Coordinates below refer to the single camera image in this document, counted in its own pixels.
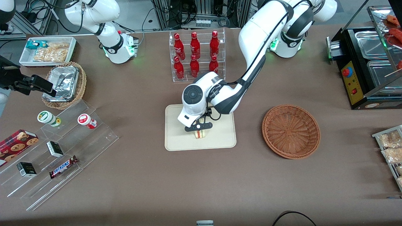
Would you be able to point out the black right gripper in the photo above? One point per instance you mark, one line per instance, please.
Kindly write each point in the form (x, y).
(10, 79)

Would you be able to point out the triangular sandwich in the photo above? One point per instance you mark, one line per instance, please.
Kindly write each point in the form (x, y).
(201, 135)

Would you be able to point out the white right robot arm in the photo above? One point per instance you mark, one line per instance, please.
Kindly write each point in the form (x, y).
(108, 39)

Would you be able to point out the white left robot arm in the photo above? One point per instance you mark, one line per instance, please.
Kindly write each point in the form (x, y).
(251, 37)

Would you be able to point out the light wicker basket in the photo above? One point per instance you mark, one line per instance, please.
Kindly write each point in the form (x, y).
(82, 81)

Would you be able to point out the beige rectangular tray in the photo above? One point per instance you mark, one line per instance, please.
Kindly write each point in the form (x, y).
(220, 138)

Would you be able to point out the round brown wicker basket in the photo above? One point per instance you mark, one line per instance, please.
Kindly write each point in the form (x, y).
(290, 131)

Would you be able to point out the tray of packaged snacks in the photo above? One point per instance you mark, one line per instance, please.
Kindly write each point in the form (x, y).
(381, 133)

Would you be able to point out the silver foil container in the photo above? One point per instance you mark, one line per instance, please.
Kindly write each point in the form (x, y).
(64, 81)

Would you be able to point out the green lid white cup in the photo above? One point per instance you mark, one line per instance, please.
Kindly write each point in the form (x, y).
(46, 117)

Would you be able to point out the white rectangular snack bin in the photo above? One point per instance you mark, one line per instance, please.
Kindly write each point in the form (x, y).
(26, 59)

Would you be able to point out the clear bag of chips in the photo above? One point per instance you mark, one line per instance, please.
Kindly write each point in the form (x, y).
(53, 51)

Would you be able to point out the teal snack packet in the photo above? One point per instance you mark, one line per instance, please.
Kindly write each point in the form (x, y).
(33, 45)

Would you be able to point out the red cola bottle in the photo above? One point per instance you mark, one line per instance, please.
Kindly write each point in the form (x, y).
(179, 47)
(179, 69)
(194, 67)
(214, 44)
(195, 45)
(213, 64)

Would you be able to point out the small black carton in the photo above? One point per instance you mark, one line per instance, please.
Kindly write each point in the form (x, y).
(55, 149)
(26, 169)

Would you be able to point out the red cookie box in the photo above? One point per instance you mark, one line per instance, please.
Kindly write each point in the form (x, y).
(15, 144)

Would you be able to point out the clear acrylic stepped shelf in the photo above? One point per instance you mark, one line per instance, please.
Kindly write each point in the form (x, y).
(94, 141)

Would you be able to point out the snickers chocolate bar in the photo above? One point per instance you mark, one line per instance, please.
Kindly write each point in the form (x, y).
(62, 167)

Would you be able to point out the clear acrylic bottle rack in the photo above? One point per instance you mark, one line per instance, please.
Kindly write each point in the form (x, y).
(202, 31)

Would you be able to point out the white power strip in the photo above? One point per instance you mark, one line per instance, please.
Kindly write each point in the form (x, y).
(203, 23)

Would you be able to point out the grey device at table edge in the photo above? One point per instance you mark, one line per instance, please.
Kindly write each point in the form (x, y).
(204, 223)

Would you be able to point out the black hot food display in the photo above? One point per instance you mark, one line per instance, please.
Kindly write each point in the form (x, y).
(353, 78)

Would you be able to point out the steel food pan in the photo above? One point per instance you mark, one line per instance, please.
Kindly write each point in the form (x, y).
(381, 77)
(370, 44)

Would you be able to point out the clear bag of pastries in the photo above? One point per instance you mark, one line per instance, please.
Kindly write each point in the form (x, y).
(399, 171)
(392, 155)
(389, 139)

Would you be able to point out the red sausage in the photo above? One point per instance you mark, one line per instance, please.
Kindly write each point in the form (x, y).
(394, 19)
(396, 35)

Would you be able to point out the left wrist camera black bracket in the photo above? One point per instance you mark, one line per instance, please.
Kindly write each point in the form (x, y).
(198, 126)

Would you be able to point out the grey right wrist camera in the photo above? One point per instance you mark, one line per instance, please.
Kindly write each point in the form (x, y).
(2, 102)

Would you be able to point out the aluminium frame rack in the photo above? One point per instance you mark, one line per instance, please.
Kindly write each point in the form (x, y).
(201, 9)

